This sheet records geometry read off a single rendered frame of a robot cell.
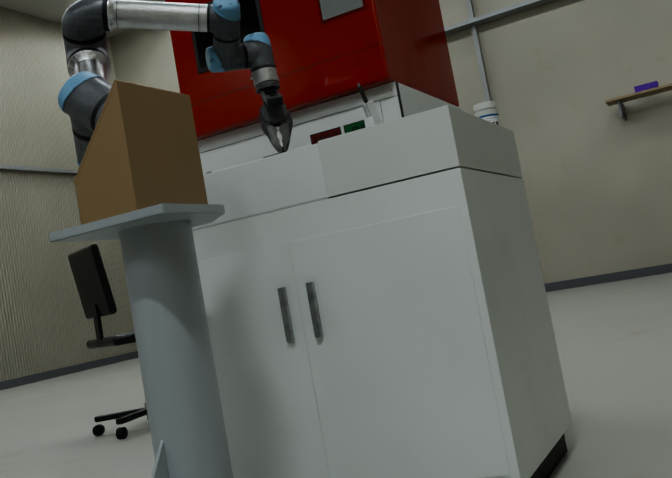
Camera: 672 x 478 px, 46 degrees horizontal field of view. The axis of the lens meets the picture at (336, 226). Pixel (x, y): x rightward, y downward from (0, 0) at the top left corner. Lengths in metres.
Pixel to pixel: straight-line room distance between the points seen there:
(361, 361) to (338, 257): 0.26
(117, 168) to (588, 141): 10.19
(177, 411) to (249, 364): 0.43
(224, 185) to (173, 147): 0.36
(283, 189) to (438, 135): 0.44
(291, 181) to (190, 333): 0.51
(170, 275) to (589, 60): 10.32
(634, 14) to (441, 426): 10.17
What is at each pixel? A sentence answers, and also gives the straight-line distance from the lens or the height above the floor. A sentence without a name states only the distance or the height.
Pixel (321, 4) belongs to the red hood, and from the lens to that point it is 2.71.
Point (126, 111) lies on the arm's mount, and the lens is 1.72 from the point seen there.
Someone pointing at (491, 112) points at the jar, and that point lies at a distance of 2.41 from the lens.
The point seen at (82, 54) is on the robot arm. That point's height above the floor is 1.34.
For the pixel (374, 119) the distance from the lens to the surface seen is 2.23.
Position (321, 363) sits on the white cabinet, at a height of 0.41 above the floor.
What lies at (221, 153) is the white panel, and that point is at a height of 1.15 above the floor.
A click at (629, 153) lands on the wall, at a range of 11.48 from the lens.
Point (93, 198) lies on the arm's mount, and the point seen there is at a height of 0.87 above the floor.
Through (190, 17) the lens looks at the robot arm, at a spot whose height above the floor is 1.39.
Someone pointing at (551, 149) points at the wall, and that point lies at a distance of 11.65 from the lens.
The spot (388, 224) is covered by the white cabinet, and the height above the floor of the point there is 0.72.
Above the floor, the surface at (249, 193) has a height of 0.88.
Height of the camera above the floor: 0.59
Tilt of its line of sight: 4 degrees up
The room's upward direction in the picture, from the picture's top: 10 degrees counter-clockwise
